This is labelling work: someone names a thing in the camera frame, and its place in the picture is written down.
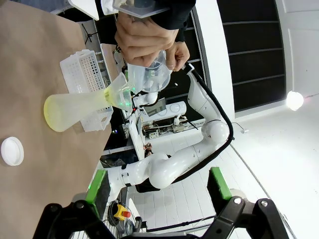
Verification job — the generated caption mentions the white side table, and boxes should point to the white side table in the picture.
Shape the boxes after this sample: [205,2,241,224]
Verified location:
[69,0,101,21]

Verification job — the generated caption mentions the yellow red emergency stop button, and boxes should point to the yellow red emergency stop button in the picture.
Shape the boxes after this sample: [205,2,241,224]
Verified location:
[113,204,132,221]

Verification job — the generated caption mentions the person's left forearm black sleeve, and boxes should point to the person's left forearm black sleeve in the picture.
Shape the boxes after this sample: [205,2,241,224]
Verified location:
[173,27,188,45]

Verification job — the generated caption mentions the small grey monitor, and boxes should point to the small grey monitor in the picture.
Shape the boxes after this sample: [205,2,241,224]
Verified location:
[144,98,166,118]

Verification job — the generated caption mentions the clear plastic beaker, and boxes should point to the clear plastic beaker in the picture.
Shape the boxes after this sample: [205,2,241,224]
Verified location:
[127,49,173,94]

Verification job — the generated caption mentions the white perforated plastic basket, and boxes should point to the white perforated plastic basket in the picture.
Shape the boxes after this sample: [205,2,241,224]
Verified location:
[59,49,114,133]

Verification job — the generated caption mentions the person's right hand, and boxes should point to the person's right hand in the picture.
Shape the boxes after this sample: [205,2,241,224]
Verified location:
[114,11,175,68]

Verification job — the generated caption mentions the person's left hand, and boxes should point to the person's left hand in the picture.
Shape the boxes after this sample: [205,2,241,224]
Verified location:
[165,41,191,73]

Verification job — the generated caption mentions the translucent plastic funnel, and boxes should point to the translucent plastic funnel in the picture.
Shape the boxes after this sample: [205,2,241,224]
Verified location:
[103,72,137,113]

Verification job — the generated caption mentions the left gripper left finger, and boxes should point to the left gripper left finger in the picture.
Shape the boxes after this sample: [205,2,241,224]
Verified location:
[32,168,140,239]

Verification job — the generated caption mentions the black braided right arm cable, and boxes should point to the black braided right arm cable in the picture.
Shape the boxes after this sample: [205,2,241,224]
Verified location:
[136,63,236,194]

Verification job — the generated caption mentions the white round flask cap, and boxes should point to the white round flask cap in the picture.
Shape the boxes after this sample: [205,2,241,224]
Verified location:
[0,136,25,166]

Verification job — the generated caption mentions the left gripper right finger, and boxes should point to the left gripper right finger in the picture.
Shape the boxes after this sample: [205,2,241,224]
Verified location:
[203,166,292,239]

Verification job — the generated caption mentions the translucent grey plastic plate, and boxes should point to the translucent grey plastic plate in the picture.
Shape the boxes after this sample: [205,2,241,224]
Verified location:
[116,0,170,18]

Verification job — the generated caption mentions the translucent plastic conical flask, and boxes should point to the translucent plastic conical flask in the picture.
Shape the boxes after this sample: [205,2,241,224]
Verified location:
[43,88,112,133]

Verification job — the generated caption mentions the person's right forearm black sleeve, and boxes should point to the person's right forearm black sleeve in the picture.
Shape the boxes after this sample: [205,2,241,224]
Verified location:
[151,0,198,31]

